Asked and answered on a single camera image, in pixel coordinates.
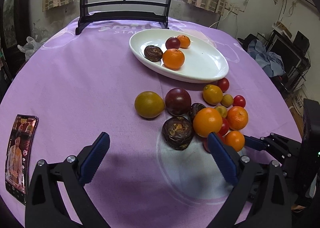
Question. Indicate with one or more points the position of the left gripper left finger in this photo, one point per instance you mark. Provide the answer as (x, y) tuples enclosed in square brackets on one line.
[(45, 206)]

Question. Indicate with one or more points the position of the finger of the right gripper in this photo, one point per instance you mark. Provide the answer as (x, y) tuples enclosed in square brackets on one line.
[(254, 143)]

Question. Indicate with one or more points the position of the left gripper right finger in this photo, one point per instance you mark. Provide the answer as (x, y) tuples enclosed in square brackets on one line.
[(259, 197)]

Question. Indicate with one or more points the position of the small orange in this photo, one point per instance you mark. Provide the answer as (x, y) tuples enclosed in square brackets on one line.
[(235, 139)]

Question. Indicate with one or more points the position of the mandarin orange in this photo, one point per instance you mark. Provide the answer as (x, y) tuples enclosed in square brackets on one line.
[(237, 118)]

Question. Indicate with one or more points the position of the red cherry tomato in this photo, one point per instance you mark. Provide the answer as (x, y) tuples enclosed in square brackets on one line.
[(239, 101), (223, 84), (224, 128)]

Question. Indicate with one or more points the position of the small yellow fruit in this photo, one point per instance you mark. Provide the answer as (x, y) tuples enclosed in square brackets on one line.
[(227, 100), (222, 110)]

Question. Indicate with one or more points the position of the large orange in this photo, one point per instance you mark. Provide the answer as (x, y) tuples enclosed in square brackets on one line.
[(206, 121)]

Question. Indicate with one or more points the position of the yellow-orange fruit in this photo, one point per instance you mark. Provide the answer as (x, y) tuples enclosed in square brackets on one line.
[(212, 94)]

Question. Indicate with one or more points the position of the red cherry tomato top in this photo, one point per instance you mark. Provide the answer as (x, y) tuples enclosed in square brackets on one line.
[(223, 84)]

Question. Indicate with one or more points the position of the small brown wrinkled fruit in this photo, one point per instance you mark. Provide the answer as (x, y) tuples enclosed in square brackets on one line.
[(195, 108)]

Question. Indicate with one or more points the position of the large brown wrinkled fruit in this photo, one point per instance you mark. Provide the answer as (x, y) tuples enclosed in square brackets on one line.
[(178, 132)]

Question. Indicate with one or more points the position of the large dark purple plum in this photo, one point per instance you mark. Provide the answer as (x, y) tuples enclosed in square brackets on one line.
[(178, 101)]

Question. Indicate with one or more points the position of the yellow-green round fruit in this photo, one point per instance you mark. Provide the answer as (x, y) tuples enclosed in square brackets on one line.
[(149, 105)]

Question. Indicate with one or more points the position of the smartphone with lit screen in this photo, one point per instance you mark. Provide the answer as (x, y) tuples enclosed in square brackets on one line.
[(18, 156)]

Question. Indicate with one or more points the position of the blue clothes pile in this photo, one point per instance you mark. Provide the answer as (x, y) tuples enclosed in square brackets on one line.
[(270, 62)]

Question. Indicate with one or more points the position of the black metal shelf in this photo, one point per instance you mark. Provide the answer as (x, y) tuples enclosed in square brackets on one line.
[(296, 64)]

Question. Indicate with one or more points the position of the white oval plate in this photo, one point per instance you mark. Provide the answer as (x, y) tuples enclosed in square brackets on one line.
[(203, 62)]

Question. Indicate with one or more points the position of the orange in plate front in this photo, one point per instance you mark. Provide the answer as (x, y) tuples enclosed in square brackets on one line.
[(173, 58)]

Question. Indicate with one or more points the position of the small orange plate back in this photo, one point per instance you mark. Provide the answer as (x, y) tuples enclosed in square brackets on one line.
[(184, 41)]

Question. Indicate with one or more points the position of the small purple plum in plate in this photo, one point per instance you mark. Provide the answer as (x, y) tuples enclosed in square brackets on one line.
[(172, 43)]

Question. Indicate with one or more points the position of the brown wrinkled fruit in plate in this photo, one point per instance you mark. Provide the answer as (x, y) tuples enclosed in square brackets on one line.
[(153, 53)]

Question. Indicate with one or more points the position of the white plastic bag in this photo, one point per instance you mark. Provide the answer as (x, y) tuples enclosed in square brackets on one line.
[(31, 47)]

